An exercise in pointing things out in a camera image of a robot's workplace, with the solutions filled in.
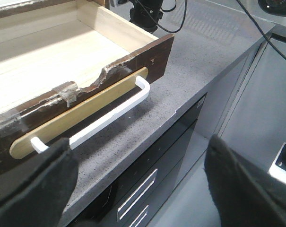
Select white drawer handle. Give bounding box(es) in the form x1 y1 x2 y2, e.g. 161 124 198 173
29 75 150 153

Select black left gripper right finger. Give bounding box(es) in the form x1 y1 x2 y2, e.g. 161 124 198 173
204 134 286 227

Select black cable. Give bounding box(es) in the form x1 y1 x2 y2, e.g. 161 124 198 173
156 0 286 68

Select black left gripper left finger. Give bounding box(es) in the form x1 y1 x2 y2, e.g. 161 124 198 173
0 138 78 227

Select white black robot base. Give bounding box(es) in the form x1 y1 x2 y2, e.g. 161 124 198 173
268 143 286 184

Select wooden drawer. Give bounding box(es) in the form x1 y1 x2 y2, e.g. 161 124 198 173
0 0 174 175

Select black tripod camera mount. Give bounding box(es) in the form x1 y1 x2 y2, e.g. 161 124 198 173
130 0 163 33

